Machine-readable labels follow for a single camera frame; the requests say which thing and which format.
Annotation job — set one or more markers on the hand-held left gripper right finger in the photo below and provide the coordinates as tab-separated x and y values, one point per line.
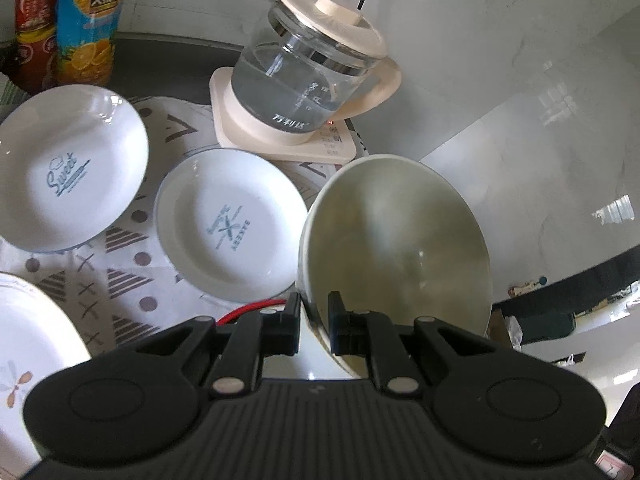
340	332

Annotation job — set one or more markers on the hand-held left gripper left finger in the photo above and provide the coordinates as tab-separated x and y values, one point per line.
290	327

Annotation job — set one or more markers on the black bowl red rim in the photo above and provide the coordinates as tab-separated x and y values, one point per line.
250	310

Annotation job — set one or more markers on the plain white bowl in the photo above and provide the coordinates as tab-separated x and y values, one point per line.
395	240

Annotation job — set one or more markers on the white plate round crest print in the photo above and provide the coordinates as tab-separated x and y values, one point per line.
225	230

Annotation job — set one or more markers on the large white plate flower print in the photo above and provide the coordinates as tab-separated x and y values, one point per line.
30	340

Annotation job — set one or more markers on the white plate script print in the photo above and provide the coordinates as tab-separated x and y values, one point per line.
75	160

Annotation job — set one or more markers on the patterned white tablecloth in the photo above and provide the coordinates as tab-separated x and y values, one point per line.
125	280

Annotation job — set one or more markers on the cream kettle base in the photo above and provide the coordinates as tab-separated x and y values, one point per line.
280	142

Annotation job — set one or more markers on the dark low furniture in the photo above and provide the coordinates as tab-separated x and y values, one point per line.
575	305

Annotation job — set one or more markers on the glass kettle cream lid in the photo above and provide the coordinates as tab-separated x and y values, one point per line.
300	60

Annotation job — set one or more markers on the orange juice bottle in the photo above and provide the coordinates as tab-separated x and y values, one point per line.
87	25

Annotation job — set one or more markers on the red soda bottle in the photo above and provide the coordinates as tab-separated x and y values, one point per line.
35	35

